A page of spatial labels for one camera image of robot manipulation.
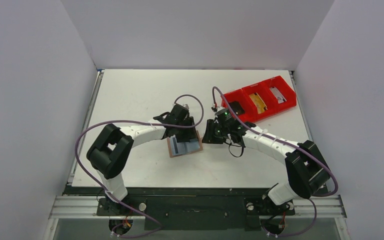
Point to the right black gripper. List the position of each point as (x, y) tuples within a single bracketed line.
[(214, 133)]

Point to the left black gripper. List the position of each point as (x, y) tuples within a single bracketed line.
[(190, 134)]

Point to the brown leather card holder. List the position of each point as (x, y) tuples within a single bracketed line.
[(177, 149)]

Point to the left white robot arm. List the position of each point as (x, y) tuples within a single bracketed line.
[(110, 151)]

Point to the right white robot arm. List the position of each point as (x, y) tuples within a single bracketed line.
[(306, 169)]

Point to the black card in bin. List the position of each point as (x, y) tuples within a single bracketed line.
[(237, 108)]

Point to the yellow card in bin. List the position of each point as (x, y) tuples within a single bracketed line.
[(260, 105)]

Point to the white card in bin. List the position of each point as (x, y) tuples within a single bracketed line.
[(278, 95)]

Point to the red three-compartment bin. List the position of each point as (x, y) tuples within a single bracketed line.
[(262, 88)]

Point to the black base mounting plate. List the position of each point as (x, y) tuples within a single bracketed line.
[(196, 208)]

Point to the aluminium frame rail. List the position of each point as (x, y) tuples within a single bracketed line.
[(85, 207)]

